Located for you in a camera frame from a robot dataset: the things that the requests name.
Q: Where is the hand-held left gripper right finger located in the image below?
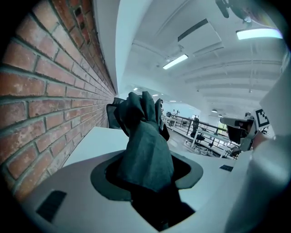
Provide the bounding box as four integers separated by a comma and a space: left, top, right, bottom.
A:
159, 152, 250, 233

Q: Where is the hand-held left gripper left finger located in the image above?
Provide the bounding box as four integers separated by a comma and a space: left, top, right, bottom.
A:
20, 149, 160, 233

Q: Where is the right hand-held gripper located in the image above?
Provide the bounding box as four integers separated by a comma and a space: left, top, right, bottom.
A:
220, 72, 291, 152

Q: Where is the dark umbrella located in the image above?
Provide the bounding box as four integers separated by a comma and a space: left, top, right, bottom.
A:
105, 91, 196, 232

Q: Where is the black metal railing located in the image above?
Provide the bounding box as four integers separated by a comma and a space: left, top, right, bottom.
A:
161, 113, 238, 158

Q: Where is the glass-top office desk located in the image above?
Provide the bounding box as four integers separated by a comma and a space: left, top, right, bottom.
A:
186, 128, 229, 147

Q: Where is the black swivel chair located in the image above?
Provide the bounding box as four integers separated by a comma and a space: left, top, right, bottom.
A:
190, 117, 206, 143

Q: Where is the white office desk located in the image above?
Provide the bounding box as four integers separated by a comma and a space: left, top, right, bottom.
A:
161, 115, 183, 132

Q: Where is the white table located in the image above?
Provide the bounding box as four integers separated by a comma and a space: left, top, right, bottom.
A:
61, 126, 129, 168

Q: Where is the long ceiling tube light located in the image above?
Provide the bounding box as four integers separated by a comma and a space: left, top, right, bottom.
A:
162, 53, 190, 70

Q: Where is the white hanging ceiling panel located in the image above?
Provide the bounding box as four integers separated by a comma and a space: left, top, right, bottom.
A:
177, 18, 223, 56

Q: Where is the wide ceiling panel light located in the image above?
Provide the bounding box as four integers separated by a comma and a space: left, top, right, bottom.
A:
236, 28, 284, 41

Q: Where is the black ceiling-mounted device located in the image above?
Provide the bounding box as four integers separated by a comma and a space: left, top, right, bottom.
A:
215, 0, 253, 24

